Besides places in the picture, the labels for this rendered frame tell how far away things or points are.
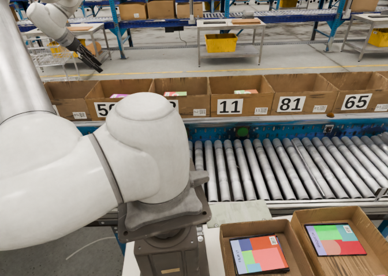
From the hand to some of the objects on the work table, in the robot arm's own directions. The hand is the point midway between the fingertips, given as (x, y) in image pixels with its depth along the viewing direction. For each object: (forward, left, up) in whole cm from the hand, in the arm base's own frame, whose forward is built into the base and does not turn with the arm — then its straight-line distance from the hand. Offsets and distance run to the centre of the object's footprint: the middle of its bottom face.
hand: (97, 65), depth 139 cm
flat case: (-114, -89, -42) cm, 150 cm away
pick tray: (-121, -54, -42) cm, 139 cm away
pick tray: (-124, -86, -42) cm, 156 cm away
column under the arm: (-108, -23, -43) cm, 118 cm away
